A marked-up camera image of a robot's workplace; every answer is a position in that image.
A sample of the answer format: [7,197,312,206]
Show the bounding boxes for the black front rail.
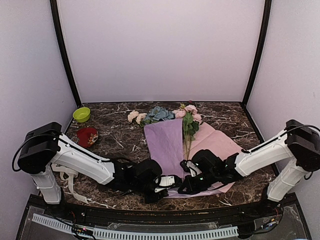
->
[27,192,297,227]

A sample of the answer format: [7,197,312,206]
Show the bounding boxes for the purple and pink wrapping paper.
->
[143,119,243,199]

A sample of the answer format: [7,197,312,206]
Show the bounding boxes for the grey cable duct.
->
[32,213,239,240]

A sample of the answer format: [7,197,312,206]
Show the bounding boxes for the pink fake flower stem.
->
[172,109,187,119]
[184,104,202,124]

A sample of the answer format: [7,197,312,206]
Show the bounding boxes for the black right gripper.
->
[179,169,219,195]

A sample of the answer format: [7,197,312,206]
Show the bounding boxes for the lime green bowl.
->
[72,107,91,123]

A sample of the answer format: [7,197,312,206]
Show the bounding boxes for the blue fake flower stem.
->
[142,106,175,126]

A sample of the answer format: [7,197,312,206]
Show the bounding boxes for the green fake leaf stem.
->
[182,112,200,160]

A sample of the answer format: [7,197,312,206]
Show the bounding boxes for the white printed ribbon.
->
[51,163,88,204]

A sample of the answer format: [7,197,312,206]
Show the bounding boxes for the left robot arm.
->
[11,122,169,218]

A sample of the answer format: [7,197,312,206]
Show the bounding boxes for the white fake flower stem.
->
[127,110,147,124]

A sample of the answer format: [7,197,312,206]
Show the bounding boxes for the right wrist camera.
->
[180,149,223,177]

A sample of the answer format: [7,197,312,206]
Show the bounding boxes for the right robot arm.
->
[177,119,320,217]

